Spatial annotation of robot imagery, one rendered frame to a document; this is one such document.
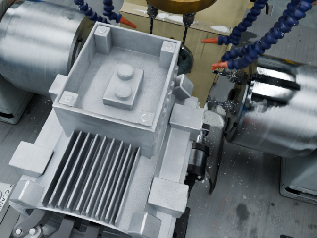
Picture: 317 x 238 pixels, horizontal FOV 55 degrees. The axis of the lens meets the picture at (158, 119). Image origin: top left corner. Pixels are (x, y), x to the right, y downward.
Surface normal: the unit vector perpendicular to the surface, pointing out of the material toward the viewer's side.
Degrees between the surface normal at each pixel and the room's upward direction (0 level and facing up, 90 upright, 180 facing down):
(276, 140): 77
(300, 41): 0
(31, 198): 44
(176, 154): 0
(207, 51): 90
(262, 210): 0
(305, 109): 32
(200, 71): 90
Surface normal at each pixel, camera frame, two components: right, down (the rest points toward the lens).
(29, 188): 0.73, -0.18
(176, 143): 0.07, -0.51
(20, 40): -0.07, 0.07
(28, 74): -0.21, 0.65
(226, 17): -0.24, 0.83
